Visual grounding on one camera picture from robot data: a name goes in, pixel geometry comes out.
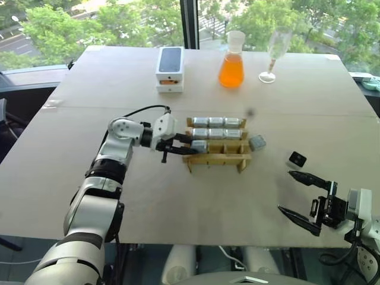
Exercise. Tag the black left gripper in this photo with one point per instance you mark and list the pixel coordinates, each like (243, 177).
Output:
(166, 145)

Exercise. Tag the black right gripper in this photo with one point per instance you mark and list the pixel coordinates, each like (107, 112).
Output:
(334, 209)

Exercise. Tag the silver grey action camera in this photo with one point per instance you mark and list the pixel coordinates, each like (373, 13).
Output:
(201, 133)
(201, 147)
(234, 121)
(201, 121)
(217, 121)
(234, 134)
(217, 133)

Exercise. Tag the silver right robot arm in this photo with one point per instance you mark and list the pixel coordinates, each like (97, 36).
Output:
(368, 262)

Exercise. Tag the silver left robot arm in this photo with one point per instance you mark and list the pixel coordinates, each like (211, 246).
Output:
(89, 207)

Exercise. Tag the wooden battery rack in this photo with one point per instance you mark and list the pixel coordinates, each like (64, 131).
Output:
(218, 158)

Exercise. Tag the white phone box gold print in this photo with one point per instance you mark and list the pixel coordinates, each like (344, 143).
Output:
(169, 88)

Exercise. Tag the loose silver battery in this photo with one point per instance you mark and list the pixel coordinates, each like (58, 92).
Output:
(257, 143)

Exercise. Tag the white rounded robot leg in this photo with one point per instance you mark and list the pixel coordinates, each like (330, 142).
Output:
(178, 264)
(261, 259)

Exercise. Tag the white phone box black print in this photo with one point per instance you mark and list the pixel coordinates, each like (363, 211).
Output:
(169, 60)

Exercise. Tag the glass flask orange liquid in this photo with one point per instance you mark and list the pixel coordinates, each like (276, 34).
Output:
(231, 71)

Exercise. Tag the dark rounded robot torso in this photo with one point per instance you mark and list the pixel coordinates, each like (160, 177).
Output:
(243, 279)

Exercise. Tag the teal and white items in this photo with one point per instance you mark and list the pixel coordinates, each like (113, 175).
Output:
(366, 81)

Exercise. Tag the clear champagne glass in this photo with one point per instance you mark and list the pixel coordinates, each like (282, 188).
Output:
(277, 44)

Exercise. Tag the small black clamp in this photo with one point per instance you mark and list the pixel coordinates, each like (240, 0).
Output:
(70, 64)

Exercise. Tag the dark chair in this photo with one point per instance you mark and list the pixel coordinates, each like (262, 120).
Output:
(12, 124)

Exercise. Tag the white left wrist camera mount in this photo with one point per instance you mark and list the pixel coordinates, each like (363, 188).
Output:
(164, 126)

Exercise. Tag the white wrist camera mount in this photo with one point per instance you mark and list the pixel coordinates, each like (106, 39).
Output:
(164, 126)
(360, 203)

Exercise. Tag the black action camera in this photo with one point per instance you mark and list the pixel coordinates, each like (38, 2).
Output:
(297, 158)

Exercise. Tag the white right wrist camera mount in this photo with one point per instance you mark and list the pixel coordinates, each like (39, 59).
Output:
(360, 203)

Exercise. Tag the black window frame post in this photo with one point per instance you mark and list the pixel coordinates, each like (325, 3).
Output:
(189, 23)

